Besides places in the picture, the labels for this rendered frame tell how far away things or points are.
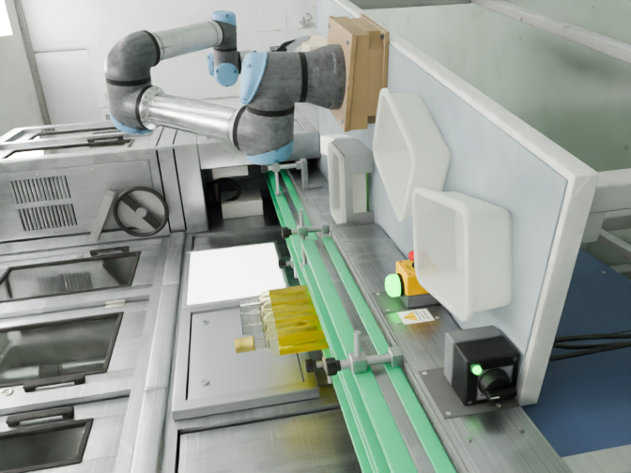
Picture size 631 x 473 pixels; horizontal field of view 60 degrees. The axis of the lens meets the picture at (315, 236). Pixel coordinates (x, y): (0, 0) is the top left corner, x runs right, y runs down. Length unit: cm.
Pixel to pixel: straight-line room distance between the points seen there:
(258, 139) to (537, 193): 77
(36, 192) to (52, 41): 328
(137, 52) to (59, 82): 407
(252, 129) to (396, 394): 73
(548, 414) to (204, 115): 101
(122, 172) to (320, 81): 120
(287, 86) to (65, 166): 124
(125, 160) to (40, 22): 342
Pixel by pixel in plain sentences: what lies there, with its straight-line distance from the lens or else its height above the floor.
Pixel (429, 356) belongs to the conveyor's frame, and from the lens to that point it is 95.
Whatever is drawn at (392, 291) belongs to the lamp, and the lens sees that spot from 107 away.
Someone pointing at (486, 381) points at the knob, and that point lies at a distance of 82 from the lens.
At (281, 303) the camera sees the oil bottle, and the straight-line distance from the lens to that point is 137.
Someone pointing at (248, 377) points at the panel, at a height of 114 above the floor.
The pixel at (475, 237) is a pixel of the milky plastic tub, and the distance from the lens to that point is 79.
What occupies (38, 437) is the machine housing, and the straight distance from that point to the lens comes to 147.
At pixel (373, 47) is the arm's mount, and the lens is 129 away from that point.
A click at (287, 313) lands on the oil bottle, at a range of 132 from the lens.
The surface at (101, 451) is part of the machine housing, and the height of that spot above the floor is 147.
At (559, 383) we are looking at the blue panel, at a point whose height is 66.
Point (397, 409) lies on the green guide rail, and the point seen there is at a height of 92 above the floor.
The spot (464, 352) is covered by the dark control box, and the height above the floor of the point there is 83.
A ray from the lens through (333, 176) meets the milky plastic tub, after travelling 163.
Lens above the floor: 113
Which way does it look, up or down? 8 degrees down
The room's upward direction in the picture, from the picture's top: 97 degrees counter-clockwise
